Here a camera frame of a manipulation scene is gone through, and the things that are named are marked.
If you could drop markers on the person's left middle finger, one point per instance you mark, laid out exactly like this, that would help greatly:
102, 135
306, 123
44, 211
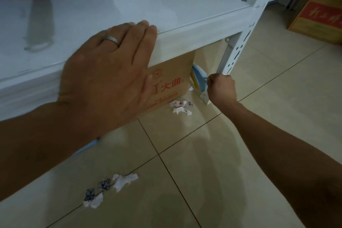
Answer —
133, 36

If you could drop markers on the person's left little finger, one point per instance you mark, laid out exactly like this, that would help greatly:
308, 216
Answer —
97, 34

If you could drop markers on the person's right fingers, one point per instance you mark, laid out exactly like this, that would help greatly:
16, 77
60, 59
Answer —
213, 80

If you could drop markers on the person's left hand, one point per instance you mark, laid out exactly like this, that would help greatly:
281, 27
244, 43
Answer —
101, 83

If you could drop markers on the blue patterned paper scrap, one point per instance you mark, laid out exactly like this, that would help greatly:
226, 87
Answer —
89, 194
104, 184

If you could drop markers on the red and white paper scrap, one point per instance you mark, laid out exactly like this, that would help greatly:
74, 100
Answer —
178, 103

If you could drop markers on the person's left thumb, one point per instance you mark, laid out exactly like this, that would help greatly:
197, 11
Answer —
148, 92

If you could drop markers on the white crumpled paper scrap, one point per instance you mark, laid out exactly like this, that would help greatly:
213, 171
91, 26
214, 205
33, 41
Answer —
123, 181
94, 202
183, 111

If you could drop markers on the blue and yellow dustpan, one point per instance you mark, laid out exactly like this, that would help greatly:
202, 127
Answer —
199, 76

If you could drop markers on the brown cardboard box red print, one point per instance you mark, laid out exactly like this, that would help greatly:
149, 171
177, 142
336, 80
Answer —
171, 78

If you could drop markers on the white metal shelf rack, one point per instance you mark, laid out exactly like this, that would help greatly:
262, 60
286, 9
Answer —
133, 3

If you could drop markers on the person's right forearm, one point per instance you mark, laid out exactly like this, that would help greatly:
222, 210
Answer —
280, 161

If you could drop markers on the person's right hand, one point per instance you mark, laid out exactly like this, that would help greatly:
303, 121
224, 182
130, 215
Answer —
223, 90

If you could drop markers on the cardboard box with red label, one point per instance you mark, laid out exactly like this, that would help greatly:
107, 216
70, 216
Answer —
319, 14

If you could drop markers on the person's left forearm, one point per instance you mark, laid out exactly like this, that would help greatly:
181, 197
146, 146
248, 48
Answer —
37, 145

